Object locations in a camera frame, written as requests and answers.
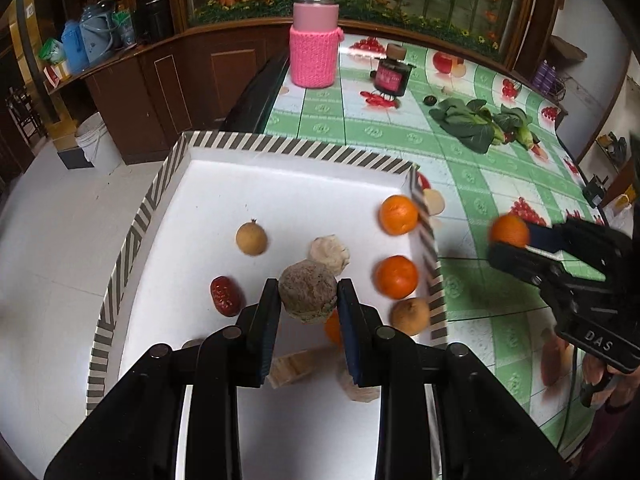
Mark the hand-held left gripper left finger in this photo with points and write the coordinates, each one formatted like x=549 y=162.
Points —
x=268 y=332

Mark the cardboard box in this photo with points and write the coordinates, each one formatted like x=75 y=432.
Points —
x=72 y=145

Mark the small green bok choy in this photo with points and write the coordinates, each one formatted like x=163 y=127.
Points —
x=517 y=122

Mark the brown grainy round cake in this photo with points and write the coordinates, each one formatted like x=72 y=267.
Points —
x=307 y=290

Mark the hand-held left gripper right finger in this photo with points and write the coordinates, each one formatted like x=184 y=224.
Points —
x=350 y=340

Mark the large green bok choy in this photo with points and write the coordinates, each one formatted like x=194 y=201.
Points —
x=467 y=122

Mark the dark jar with cork lid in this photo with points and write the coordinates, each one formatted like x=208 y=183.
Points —
x=392 y=75

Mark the black pot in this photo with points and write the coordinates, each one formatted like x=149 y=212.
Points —
x=154 y=15

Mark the red date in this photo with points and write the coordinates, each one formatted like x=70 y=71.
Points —
x=225 y=296

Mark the blue thermos jug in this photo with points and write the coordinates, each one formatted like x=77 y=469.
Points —
x=75 y=47

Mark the orange mandarin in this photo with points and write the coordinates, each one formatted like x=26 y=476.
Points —
x=332 y=329
x=509 y=230
x=398 y=215
x=396 y=276

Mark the person's right forearm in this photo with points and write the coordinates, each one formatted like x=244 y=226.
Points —
x=615 y=425

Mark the person's right hand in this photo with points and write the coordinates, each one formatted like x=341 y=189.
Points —
x=594 y=370

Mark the red and white carton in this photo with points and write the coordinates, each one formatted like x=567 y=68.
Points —
x=56 y=72

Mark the fruit print green tablecloth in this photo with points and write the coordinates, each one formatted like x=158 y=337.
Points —
x=475 y=285

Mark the small dark round fruit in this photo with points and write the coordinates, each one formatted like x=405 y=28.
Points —
x=430 y=100

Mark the striped white box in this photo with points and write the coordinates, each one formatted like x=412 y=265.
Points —
x=300 y=195

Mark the grey-blue kettle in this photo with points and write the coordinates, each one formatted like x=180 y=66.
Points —
x=97 y=35

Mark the wooden counter cabinet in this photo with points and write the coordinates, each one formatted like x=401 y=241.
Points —
x=175 y=90

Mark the purple bottles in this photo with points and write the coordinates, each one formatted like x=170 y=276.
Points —
x=546 y=75

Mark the wooden chair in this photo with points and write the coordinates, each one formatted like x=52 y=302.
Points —
x=25 y=115

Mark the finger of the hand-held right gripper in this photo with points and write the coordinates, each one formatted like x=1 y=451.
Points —
x=520 y=262
x=545 y=236

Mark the white bucket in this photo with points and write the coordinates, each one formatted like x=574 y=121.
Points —
x=99 y=142

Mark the brown round fruit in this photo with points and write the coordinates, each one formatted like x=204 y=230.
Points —
x=252 y=237
x=410 y=316

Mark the pink knit-sleeved bottle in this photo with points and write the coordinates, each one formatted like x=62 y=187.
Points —
x=314 y=45

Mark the green packet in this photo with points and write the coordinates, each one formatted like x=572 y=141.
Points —
x=52 y=51

